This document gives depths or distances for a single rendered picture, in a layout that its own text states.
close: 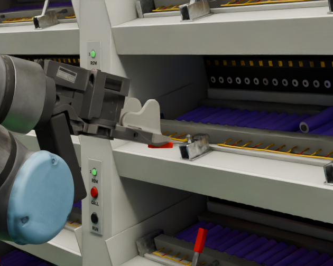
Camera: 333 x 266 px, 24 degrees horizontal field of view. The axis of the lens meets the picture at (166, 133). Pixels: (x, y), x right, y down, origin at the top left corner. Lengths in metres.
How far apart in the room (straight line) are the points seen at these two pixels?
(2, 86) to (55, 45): 0.51
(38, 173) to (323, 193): 0.34
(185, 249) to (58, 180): 0.49
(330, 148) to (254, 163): 0.10
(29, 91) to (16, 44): 0.63
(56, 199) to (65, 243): 0.66
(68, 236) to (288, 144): 0.56
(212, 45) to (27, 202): 0.41
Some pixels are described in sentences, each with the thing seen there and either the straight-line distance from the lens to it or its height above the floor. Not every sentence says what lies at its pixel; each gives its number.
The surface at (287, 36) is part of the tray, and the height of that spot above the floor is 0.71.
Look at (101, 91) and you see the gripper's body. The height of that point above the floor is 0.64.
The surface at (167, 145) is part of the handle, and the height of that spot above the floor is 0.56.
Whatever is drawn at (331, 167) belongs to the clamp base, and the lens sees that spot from 0.90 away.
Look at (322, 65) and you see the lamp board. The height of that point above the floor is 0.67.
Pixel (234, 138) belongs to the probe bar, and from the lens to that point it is 1.09.
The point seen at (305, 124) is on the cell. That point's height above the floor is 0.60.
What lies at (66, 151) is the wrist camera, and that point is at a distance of 0.95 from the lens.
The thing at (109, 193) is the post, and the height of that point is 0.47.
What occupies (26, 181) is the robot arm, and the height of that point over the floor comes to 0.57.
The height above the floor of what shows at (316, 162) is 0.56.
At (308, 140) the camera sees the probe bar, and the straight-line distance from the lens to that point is 0.99.
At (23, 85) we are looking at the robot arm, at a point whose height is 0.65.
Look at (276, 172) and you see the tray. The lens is 0.97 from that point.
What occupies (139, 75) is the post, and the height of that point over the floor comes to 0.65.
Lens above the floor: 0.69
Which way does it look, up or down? 6 degrees down
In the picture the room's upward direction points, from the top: straight up
